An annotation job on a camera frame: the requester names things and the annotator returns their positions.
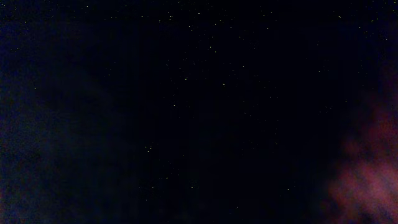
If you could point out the large black garment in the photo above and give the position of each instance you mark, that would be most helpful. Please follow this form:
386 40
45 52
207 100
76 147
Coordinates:
182 111

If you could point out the red navy plaid shirt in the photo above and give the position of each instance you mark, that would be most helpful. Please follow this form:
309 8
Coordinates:
364 186

